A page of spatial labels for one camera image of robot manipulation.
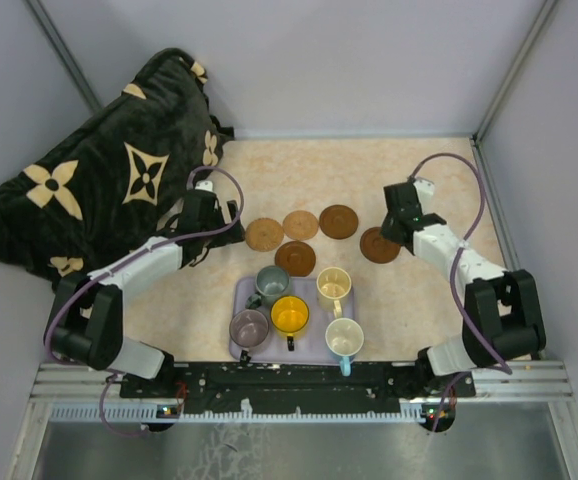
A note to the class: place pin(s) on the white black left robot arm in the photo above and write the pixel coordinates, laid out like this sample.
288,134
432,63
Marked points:
86,324

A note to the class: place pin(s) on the yellow mug black handle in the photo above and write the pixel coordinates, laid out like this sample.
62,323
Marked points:
290,316

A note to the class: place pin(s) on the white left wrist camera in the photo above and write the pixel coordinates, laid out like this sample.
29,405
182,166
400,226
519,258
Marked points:
205,185

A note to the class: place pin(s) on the white mug blue handle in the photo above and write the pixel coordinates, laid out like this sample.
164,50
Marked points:
344,338

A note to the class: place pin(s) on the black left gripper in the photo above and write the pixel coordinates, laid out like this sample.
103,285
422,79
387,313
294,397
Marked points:
232,234

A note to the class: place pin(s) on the grey mug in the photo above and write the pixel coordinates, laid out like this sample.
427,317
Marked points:
271,283

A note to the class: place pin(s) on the black floral plush blanket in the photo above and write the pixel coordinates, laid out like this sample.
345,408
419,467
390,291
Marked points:
103,190

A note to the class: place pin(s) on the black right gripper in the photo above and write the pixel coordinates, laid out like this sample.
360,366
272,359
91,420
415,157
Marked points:
386,229

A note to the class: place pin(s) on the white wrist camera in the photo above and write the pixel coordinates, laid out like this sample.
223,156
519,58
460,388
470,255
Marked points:
425,190
205,185

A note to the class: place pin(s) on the lavender plastic tray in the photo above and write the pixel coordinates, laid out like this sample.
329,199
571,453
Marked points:
310,346

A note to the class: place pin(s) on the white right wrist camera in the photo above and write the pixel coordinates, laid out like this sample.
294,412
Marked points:
425,190

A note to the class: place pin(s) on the light wooden coaster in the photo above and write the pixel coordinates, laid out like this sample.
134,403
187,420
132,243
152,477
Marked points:
264,235
300,225

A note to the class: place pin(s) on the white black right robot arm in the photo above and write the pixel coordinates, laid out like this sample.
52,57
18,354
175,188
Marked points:
500,308

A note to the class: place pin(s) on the dark brown coaster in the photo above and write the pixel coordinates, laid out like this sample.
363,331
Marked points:
338,221
377,249
297,258

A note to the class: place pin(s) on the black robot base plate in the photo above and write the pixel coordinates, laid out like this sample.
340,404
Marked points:
220,387

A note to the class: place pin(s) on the purple mug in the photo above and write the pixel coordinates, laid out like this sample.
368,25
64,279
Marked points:
248,330

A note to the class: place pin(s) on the cream mug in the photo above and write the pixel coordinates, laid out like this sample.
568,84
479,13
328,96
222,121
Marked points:
334,286

